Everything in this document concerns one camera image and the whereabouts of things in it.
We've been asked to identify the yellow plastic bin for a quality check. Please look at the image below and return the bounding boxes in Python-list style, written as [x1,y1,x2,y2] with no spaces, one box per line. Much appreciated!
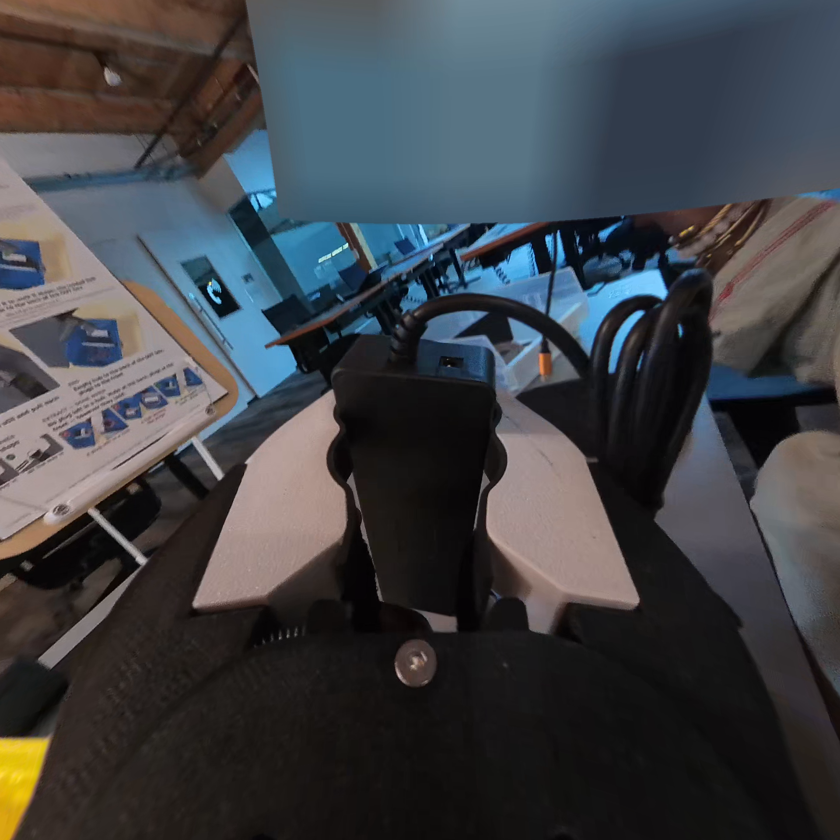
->
[0,736,52,840]

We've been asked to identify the instruction poster board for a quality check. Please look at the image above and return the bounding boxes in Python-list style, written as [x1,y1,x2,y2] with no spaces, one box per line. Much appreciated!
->
[0,157,238,560]

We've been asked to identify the person's right forearm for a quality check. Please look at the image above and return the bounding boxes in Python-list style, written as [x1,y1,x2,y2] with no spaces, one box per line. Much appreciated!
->
[656,196,840,389]

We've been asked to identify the phone icon door sign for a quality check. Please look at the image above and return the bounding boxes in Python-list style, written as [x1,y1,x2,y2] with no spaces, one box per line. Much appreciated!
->
[180,255,244,321]

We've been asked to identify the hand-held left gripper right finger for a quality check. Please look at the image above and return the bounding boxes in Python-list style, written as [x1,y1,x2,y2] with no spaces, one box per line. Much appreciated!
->
[472,395,642,632]

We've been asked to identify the person's beige trousers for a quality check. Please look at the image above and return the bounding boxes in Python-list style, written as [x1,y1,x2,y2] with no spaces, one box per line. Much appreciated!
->
[750,430,840,697]

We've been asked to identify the white board stand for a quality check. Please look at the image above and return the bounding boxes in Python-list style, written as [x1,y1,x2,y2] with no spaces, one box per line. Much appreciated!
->
[42,403,227,567]

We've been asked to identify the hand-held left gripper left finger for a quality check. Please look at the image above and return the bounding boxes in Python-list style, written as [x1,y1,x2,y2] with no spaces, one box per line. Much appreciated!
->
[192,395,362,614]

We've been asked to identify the orange-tipped black cable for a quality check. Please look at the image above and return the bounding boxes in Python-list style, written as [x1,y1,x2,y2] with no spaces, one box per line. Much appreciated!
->
[537,226,565,383]

